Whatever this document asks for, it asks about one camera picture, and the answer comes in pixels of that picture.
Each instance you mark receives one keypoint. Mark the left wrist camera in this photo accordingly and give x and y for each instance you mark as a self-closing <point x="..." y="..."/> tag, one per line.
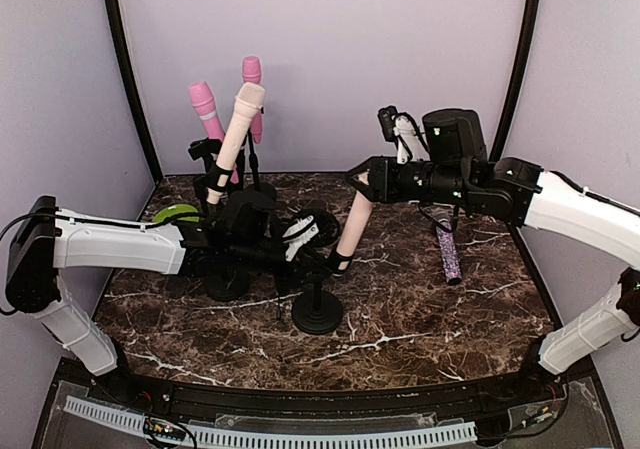
<point x="300" y="233"/>

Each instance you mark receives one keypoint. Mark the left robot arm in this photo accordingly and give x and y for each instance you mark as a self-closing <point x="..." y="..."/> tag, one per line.
<point x="223" y="247"/>

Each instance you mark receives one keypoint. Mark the black clip mic stand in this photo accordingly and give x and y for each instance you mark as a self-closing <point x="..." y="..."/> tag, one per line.
<point x="207" y="150"/>

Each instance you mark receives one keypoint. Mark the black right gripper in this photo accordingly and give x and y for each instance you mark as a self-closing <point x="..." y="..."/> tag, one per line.
<point x="382" y="173"/>

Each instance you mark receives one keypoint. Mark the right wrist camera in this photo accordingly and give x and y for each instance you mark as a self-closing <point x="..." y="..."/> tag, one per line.
<point x="401" y="129"/>

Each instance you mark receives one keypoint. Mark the purple rhinestone microphone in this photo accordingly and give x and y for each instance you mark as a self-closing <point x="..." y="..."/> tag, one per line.
<point x="450" y="260"/>

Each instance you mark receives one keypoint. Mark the tall beige microphone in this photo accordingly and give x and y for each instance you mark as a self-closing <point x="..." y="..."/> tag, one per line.
<point x="248" y="102"/>

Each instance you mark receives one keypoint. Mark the round-base stand of tall beige mic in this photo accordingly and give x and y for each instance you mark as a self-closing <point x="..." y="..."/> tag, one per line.
<point x="226" y="281"/>

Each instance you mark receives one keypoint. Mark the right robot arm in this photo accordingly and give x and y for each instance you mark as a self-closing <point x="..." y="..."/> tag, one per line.
<point x="442" y="160"/>

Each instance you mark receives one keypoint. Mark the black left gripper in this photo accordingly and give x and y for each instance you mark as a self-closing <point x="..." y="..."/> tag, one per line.
<point x="295" y="278"/>

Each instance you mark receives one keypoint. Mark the green round plate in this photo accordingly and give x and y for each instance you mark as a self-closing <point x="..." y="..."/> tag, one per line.
<point x="177" y="212"/>

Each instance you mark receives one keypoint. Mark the beige microphone round head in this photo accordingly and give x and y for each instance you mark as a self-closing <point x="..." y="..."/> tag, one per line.
<point x="342" y="254"/>

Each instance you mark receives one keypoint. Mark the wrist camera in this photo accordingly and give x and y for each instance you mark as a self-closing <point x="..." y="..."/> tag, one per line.
<point x="401" y="129"/>
<point x="300" y="233"/>

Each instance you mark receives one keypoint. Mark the black front rail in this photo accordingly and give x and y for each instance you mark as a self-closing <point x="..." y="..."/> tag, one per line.
<point x="188" y="401"/>

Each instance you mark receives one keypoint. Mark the front pink microphone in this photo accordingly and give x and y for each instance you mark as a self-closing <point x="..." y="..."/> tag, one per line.
<point x="203" y="102"/>

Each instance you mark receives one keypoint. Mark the black tripod mic stand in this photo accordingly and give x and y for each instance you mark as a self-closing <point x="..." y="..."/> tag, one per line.
<point x="329" y="231"/>

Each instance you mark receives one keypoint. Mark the white slotted cable duct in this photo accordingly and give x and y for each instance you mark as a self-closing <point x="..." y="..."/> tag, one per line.
<point x="255" y="432"/>

